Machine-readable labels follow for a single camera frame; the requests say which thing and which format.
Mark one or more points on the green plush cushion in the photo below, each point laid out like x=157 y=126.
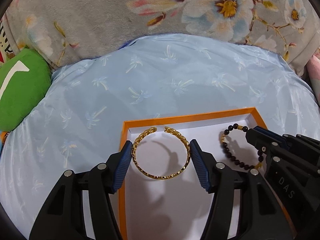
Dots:
x=25 y=80

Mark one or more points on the orange cardboard box tray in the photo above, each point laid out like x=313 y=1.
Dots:
x=176 y=208

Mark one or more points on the colourful cartoon monkey blanket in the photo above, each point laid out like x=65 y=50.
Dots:
x=6 y=52

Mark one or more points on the light blue palm bedsheet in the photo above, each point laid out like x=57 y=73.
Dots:
x=78 y=124

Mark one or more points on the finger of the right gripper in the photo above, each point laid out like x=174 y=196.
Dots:
x=262 y=138

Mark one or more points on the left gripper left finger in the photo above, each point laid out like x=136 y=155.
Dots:
x=62 y=214

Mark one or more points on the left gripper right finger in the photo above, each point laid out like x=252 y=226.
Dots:
x=260 y=214

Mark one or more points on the grey floral blanket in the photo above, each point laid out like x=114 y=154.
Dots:
x=67 y=31

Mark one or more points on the gold chain bangle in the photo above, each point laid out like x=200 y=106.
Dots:
x=161 y=153

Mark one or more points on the pink cartoon pillow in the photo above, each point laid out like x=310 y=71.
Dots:
x=313 y=71

